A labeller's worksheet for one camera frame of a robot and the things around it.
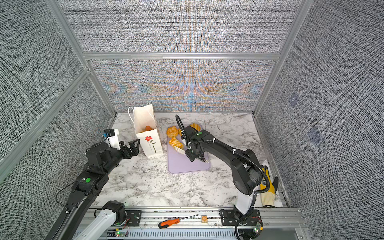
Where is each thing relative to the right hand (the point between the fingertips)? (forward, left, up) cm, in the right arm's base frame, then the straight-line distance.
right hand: (193, 150), depth 87 cm
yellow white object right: (-24, -38, -6) cm, 46 cm away
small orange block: (-33, -5, -8) cm, 35 cm away
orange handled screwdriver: (-35, +14, -6) cm, 39 cm away
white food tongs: (-1, +6, +1) cm, 6 cm away
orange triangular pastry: (+18, +30, -2) cm, 35 cm away
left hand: (-4, +28, +18) cm, 34 cm away
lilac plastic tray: (-4, +9, -8) cm, 13 cm away
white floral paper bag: (+2, +24, +7) cm, 25 cm away
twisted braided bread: (+10, +12, -6) cm, 17 cm away
